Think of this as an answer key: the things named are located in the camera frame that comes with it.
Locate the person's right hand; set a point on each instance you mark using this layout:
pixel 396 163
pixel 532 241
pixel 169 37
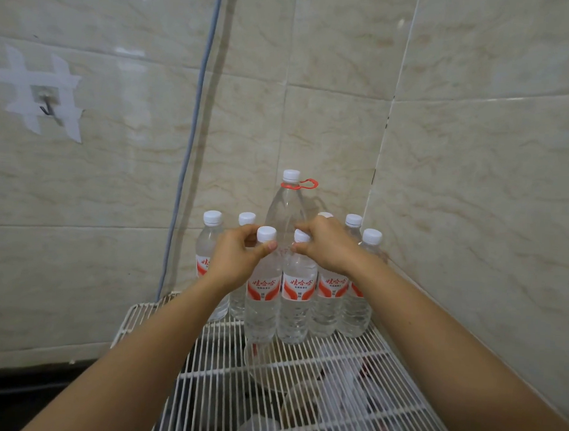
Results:
pixel 332 245

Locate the person's left hand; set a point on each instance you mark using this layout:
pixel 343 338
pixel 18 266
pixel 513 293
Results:
pixel 233 262

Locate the person's left thumb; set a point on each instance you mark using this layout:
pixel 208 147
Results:
pixel 265 248

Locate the person's right thumb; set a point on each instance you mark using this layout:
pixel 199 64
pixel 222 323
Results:
pixel 302 247

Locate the red label water bottle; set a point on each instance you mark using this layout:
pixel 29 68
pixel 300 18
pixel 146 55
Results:
pixel 295 317
pixel 261 315

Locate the person's left forearm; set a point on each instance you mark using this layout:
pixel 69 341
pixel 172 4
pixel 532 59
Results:
pixel 137 361

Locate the person's right forearm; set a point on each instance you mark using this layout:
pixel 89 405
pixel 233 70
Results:
pixel 447 366

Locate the cluster of small water bottles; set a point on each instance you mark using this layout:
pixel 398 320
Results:
pixel 207 247

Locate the clear plastic bag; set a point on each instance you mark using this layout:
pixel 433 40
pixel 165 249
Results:
pixel 342 394

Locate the white tape strips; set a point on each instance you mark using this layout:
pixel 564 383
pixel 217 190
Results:
pixel 17 76

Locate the metal wall hook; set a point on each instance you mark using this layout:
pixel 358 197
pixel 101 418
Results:
pixel 46 106

